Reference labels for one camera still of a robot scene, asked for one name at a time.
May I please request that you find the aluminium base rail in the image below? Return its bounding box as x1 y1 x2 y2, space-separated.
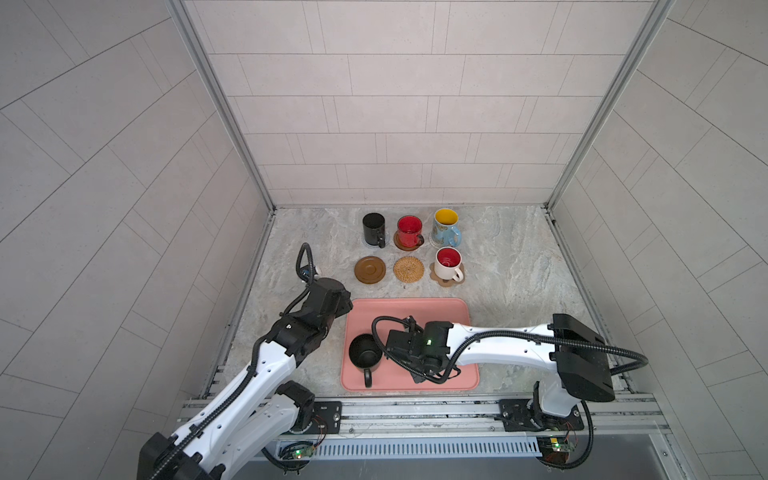
250 394 669 462

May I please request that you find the blue mug yellow inside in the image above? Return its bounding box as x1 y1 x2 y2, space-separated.
430 208 462 248

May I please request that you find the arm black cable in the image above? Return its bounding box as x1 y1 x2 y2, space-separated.
146 242 319 480
370 315 650 470

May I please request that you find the white mug red inside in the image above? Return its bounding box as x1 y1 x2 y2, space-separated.
434 247 465 283

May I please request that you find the cork paw print coaster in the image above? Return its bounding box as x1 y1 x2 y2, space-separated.
429 262 466 288

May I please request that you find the woven rattan round coaster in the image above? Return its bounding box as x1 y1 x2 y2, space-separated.
393 256 425 284

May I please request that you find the black mug red inside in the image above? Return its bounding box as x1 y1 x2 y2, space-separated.
395 215 424 246

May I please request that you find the pink tray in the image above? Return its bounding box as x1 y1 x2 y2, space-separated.
341 298 479 393

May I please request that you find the metal corner profile left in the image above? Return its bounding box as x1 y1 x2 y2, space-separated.
165 0 276 216

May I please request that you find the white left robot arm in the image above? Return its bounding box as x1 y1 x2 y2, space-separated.
137 278 353 479

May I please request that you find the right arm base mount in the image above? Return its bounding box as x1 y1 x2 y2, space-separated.
494 382 585 432

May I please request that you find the right circuit board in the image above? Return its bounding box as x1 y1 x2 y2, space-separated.
537 436 579 465

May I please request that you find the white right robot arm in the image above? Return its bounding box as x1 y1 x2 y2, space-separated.
380 314 615 418

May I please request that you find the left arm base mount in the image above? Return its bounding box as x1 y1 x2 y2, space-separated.
276 381 342 435

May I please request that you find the metal corner profile right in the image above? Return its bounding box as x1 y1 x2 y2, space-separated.
544 0 675 215

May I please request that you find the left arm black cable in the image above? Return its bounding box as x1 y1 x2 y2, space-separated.
146 242 319 480

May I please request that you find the metal corner profile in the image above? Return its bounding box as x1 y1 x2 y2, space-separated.
544 0 675 215
165 0 276 216

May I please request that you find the circuit board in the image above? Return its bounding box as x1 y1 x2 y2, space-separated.
279 441 317 462
537 436 579 465

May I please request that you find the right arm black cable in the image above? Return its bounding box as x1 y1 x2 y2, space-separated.
370 315 650 470

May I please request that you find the left circuit board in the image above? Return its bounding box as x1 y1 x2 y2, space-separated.
279 441 317 462

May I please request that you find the dark wooden round coaster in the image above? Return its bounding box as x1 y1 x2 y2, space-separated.
354 256 386 285

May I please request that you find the black mug front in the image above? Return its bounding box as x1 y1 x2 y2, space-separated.
348 333 383 389

